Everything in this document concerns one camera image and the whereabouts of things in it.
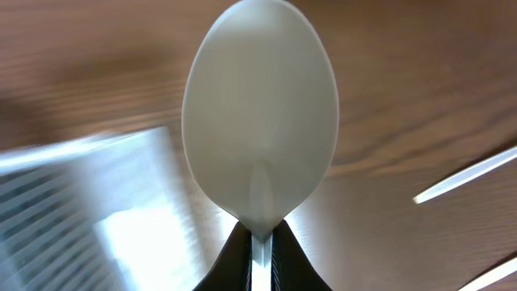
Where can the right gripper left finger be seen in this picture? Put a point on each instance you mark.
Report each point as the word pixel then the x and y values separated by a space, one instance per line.
pixel 232 268

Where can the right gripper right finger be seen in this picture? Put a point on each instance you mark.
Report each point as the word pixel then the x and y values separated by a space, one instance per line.
pixel 290 267

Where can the clear plastic basket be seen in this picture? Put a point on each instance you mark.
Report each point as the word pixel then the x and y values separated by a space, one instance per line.
pixel 102 212

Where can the white plastic spoon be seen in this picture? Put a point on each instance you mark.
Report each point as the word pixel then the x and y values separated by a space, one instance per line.
pixel 464 176
pixel 260 118
pixel 491 276

